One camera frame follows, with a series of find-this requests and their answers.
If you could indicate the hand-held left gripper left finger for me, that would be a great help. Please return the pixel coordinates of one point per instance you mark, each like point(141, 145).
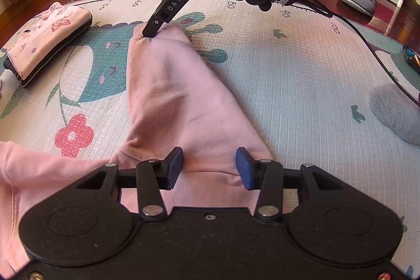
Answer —
point(176, 168)

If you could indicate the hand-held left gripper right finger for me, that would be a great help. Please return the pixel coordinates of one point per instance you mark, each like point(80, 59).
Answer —
point(243, 168)

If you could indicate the pink pants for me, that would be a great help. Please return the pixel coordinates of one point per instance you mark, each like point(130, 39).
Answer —
point(170, 96)

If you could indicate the printed play mat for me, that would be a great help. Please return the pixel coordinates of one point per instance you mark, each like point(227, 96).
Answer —
point(295, 76)

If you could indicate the folded pink printed garment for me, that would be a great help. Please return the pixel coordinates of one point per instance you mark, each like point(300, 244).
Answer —
point(46, 34)

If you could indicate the folded striped garment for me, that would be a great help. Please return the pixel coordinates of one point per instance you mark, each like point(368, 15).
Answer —
point(39, 70)

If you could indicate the person's foot in grey sock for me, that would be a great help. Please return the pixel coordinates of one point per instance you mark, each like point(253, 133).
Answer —
point(395, 112)

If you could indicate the small dark blue packet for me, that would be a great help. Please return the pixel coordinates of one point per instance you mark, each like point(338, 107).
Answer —
point(411, 55)

